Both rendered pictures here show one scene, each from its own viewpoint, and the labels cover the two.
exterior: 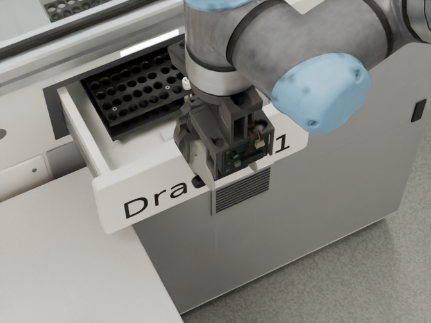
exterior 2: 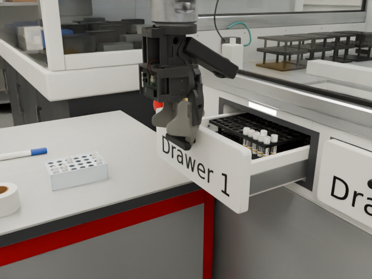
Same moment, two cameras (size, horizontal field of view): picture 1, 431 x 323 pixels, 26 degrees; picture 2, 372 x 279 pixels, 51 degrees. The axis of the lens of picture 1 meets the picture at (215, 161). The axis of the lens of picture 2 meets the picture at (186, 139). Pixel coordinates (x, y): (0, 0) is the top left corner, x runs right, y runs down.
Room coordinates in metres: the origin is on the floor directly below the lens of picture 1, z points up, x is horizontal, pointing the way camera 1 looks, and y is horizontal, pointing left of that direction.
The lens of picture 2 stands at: (0.56, -0.65, 1.15)
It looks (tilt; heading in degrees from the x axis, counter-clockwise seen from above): 20 degrees down; 86
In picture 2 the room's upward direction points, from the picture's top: straight up
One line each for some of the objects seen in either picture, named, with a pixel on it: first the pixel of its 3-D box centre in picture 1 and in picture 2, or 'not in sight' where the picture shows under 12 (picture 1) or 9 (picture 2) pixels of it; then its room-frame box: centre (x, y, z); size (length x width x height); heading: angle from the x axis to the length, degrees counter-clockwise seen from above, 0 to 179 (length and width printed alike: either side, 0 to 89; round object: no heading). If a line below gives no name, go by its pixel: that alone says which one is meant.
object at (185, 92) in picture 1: (170, 93); (238, 132); (0.71, 0.06, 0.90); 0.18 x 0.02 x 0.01; 117
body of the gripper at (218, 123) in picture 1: (226, 109); (171, 62); (0.58, -0.01, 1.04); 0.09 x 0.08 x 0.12; 27
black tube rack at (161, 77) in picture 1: (138, 53); (275, 136); (0.81, 0.10, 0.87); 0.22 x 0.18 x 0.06; 27
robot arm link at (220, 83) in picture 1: (226, 56); (175, 11); (0.59, -0.01, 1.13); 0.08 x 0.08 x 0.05
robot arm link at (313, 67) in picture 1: (313, 59); not in sight; (0.52, -0.09, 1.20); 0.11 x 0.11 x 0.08; 40
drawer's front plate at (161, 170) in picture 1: (206, 162); (195, 153); (0.63, 0.01, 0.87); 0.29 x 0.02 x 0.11; 117
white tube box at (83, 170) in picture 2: not in sight; (75, 169); (0.37, 0.16, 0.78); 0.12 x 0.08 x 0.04; 25
